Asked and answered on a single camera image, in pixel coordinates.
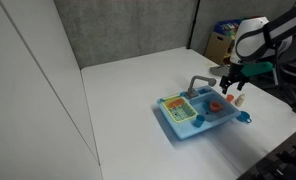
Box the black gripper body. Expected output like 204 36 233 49
221 63 250 84

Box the blue toy cup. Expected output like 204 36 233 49
192 114 206 129

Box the blue toy mug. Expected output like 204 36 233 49
236 111 253 125

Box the orange toy plate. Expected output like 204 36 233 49
164 98 184 109

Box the grey toy faucet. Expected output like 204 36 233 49
184 75 217 100

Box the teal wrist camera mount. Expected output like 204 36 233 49
240 61 275 78

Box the wooden toy storage shelf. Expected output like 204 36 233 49
204 19 244 66

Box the cream toy bottle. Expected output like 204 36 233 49
234 93 246 108

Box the yellow-green dish rack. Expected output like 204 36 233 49
161 95 198 125

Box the light blue toy sink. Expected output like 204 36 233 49
156 85 242 140

